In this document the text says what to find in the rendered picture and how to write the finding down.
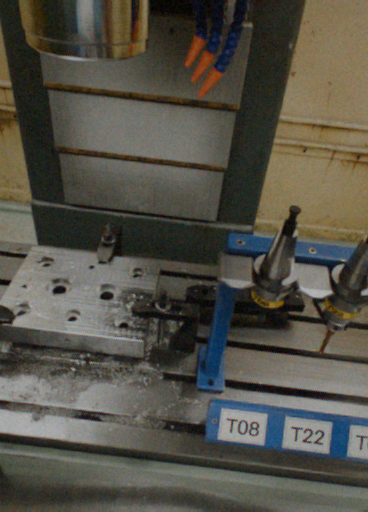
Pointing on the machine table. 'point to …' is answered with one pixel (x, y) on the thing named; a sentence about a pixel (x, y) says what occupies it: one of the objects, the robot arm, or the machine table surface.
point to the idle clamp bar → (240, 302)
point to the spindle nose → (87, 28)
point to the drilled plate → (77, 338)
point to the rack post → (207, 380)
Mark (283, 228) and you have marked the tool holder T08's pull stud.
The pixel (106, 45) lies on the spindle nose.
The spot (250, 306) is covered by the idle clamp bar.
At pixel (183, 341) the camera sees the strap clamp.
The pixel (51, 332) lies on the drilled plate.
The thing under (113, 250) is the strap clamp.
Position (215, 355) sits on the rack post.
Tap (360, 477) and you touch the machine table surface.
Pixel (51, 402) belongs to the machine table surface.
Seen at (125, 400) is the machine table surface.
